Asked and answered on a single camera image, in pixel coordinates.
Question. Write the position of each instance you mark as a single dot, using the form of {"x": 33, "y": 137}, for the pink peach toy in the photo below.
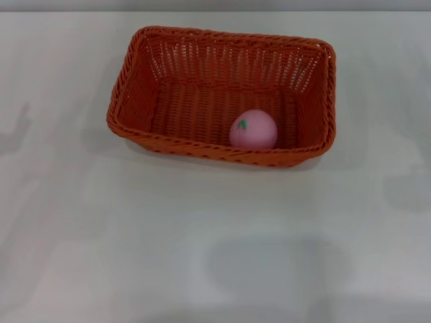
{"x": 254, "y": 131}

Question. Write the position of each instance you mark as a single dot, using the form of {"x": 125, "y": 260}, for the orange woven plastic basket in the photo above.
{"x": 202, "y": 101}

